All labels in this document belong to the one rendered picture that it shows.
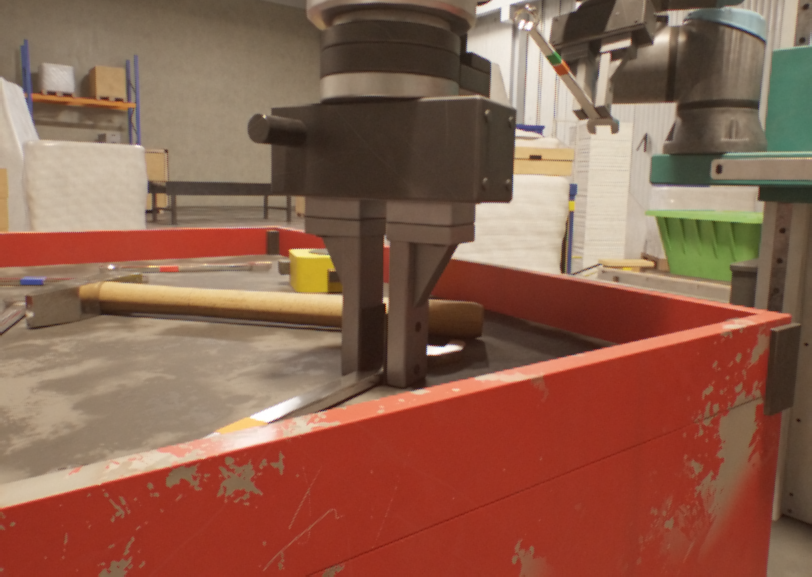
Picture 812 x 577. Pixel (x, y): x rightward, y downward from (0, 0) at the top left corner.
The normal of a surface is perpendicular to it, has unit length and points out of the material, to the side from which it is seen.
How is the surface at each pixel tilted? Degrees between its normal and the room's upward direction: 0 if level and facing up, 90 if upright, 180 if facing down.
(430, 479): 90
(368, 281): 90
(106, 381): 0
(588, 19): 66
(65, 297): 90
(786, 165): 90
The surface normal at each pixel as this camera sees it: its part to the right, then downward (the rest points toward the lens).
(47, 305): 0.88, 0.08
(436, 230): -0.49, 0.09
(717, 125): -0.37, -0.24
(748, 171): -0.72, 0.07
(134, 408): 0.03, -0.99
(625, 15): -0.57, -0.33
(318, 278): 0.34, 0.12
